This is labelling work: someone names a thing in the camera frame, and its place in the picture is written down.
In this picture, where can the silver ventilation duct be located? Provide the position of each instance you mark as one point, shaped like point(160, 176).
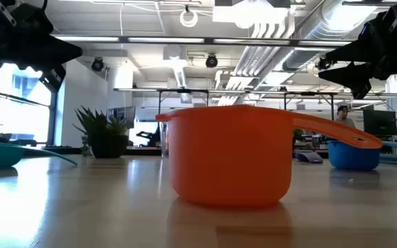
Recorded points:
point(326, 29)

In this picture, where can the purple measuring cup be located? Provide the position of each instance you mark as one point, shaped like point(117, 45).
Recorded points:
point(308, 157)

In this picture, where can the black computer monitor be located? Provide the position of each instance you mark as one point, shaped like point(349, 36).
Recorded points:
point(379, 122)

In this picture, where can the black ceiling spotlight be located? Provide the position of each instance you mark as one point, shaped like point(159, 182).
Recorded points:
point(322, 64)
point(97, 64)
point(211, 61)

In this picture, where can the black station frame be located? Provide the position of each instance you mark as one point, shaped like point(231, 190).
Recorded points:
point(308, 93)

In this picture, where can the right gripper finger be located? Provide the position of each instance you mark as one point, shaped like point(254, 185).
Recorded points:
point(353, 77)
point(357, 51)

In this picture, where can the clear plastic basket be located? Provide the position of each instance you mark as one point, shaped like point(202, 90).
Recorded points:
point(164, 144)

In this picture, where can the long ceiling light fixture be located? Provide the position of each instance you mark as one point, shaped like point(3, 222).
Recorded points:
point(164, 40)

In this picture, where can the black background robot arm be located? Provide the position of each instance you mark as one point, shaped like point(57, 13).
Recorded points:
point(150, 137)

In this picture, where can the black aluminium table frame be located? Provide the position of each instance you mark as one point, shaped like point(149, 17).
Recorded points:
point(140, 151)

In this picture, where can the orange measuring cup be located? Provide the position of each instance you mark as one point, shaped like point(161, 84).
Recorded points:
point(229, 155)

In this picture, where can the white ceiling conduit bundle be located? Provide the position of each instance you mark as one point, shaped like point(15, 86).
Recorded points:
point(253, 62)

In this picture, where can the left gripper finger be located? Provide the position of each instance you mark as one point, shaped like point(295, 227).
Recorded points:
point(55, 77)
point(29, 50)

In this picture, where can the potted succulent plant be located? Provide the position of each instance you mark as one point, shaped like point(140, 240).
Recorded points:
point(107, 146)

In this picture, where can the blue measuring cup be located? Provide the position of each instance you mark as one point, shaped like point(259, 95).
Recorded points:
point(353, 158)

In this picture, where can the person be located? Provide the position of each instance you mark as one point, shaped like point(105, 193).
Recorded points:
point(346, 122)

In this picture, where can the dark wall display screen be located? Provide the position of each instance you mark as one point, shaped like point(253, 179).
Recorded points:
point(122, 117)

